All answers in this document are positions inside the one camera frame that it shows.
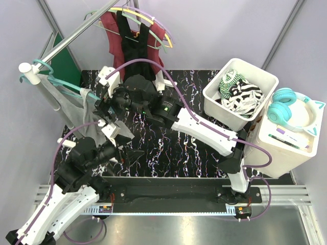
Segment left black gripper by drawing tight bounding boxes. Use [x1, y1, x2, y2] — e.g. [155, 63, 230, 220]
[86, 134, 145, 170]

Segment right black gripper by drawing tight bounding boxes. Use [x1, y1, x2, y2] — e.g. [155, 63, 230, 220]
[91, 82, 148, 126]

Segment grey tank top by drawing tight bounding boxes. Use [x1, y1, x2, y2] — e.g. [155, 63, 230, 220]
[38, 74, 135, 145]

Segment teal plastic hanger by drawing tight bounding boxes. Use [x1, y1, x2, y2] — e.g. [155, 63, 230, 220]
[19, 59, 100, 100]

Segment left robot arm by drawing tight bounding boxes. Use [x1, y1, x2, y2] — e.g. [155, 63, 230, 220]
[6, 137, 144, 244]

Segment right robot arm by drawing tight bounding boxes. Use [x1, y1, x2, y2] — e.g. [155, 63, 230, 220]
[96, 72, 250, 203]

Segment black tank top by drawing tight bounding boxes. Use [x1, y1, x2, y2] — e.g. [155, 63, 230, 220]
[116, 11, 156, 82]

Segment yellow plastic hanger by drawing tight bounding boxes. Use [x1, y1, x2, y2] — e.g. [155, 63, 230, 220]
[98, 7, 173, 48]

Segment maroon tank top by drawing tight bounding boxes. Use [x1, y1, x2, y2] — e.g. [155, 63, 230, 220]
[101, 12, 165, 82]

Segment mint green hanger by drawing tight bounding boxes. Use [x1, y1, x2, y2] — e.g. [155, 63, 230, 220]
[84, 9, 169, 54]

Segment purple plastic hanger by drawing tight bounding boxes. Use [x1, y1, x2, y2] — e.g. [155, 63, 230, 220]
[109, 5, 176, 45]

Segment black marble pattern mat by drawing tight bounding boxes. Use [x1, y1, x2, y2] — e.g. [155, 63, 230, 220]
[50, 69, 294, 179]

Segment metal clothes rack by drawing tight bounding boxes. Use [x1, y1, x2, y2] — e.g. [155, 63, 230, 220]
[18, 0, 177, 164]

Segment green striped garment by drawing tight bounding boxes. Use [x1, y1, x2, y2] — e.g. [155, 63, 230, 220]
[218, 68, 247, 100]

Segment white plastic bin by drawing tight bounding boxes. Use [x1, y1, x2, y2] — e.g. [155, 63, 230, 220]
[202, 58, 279, 131]

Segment black white striped garment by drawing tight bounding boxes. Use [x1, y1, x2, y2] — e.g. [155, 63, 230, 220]
[219, 80, 265, 118]

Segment green marker pen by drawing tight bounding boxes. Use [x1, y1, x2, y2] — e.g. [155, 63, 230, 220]
[268, 134, 300, 149]

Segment teal headphones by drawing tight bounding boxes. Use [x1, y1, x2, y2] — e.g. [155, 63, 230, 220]
[267, 88, 326, 137]

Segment white storage box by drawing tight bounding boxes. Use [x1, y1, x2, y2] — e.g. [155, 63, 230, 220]
[244, 100, 323, 178]

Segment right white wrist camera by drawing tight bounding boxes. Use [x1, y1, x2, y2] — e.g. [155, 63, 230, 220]
[98, 66, 121, 98]

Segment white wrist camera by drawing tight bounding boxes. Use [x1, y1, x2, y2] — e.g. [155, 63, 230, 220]
[98, 119, 120, 145]
[98, 66, 121, 98]

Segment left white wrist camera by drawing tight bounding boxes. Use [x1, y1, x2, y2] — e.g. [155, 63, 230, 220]
[98, 119, 120, 145]

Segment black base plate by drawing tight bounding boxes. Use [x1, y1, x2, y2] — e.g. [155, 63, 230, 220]
[104, 177, 262, 216]

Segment green ring binder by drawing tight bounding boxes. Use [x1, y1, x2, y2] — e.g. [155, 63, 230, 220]
[50, 48, 81, 87]

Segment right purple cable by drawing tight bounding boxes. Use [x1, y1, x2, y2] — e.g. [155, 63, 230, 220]
[106, 59, 273, 223]

